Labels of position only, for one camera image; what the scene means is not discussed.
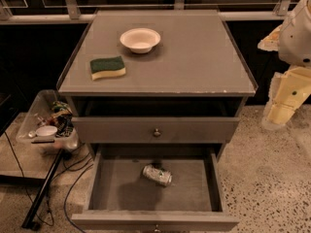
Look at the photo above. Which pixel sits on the white paper bowl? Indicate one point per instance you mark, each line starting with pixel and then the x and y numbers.
pixel 140 40

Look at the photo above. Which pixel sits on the small white bowl in bin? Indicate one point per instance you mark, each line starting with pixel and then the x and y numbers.
pixel 46 131

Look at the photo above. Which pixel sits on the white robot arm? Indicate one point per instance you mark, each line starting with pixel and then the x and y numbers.
pixel 294 42

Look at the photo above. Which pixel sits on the open grey middle drawer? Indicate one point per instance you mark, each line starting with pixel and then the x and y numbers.
pixel 121 198

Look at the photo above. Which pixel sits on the clutter of items in bin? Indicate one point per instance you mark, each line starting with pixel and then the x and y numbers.
pixel 60 117

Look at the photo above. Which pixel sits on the black floor bar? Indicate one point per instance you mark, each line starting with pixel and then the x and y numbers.
pixel 28 223

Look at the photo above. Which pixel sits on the green yellow sponge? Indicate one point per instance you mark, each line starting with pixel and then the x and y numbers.
pixel 107 68

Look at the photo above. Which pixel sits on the round top drawer knob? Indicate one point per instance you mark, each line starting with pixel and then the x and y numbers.
pixel 157 133

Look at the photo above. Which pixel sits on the round middle drawer knob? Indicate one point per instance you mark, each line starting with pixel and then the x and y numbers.
pixel 156 230

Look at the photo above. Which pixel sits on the round drawer knob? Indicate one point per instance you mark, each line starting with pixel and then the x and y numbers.
pixel 157 133
pixel 156 230

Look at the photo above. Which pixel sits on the clear plastic bin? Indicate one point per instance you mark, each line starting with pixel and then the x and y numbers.
pixel 39 113

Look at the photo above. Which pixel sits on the metal window railing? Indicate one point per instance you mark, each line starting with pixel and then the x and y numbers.
pixel 83 11

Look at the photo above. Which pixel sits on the grey drawer cabinet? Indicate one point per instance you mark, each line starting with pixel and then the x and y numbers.
pixel 194 71

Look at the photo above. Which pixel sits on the grey top drawer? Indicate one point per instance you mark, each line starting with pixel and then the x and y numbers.
pixel 139 130

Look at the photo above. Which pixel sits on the crushed silver 7up can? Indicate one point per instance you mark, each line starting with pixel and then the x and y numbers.
pixel 161 176

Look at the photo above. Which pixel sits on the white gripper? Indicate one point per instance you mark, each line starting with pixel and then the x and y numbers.
pixel 296 39

